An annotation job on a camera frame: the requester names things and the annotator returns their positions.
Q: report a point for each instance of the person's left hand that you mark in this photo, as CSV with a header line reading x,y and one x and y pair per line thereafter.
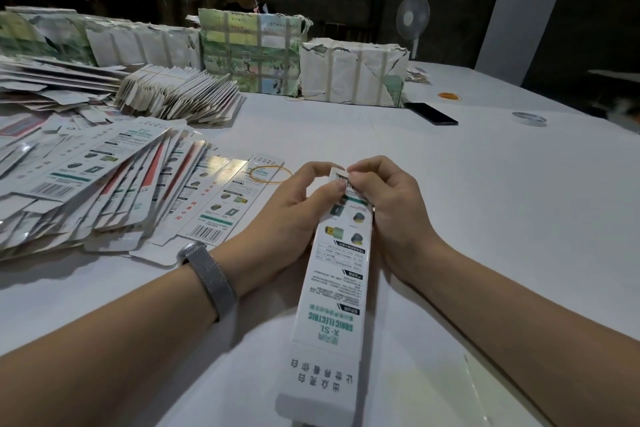
x,y
285,227

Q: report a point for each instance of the white board panel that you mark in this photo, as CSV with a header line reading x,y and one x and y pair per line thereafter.
x,y
525,16

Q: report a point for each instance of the row of white wrapped bundles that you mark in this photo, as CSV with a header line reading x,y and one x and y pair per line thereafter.
x,y
100,41

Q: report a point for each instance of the fanned stack of white cartons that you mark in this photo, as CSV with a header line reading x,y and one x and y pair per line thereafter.
x,y
180,96

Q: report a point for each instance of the white toothbrush carton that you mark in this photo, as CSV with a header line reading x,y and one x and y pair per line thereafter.
x,y
330,322

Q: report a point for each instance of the person's left forearm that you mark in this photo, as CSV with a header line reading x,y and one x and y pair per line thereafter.
x,y
100,352

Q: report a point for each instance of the dark wooden chair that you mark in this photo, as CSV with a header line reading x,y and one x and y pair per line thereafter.
x,y
345,33

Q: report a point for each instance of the cluttered side table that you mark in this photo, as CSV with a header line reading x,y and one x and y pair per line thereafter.
x,y
615,91

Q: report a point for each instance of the person's right hand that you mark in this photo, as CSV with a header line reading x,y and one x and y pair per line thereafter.
x,y
400,211

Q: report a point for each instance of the black smartphone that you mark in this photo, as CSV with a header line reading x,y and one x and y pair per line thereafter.
x,y
431,113

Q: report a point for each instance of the small orange tape roll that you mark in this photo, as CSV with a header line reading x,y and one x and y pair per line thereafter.
x,y
449,95

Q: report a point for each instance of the white tape roll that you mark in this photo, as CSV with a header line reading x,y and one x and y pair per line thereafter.
x,y
516,118

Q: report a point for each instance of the white standing fan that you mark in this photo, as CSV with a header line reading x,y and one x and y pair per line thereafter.
x,y
413,13

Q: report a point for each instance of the thin tan rubber band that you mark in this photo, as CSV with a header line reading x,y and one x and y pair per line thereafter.
x,y
252,173

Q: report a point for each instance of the pile of cartons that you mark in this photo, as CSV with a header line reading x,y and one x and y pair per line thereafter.
x,y
100,177

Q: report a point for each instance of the green printed wrapped bundle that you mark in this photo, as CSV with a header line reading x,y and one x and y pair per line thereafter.
x,y
250,51

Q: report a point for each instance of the grey band wristwatch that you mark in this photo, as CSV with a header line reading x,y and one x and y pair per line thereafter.
x,y
210,280

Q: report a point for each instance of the person's right forearm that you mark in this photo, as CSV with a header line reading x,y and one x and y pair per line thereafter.
x,y
540,342

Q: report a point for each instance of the small white paper stack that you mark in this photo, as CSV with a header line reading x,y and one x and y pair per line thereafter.
x,y
418,73

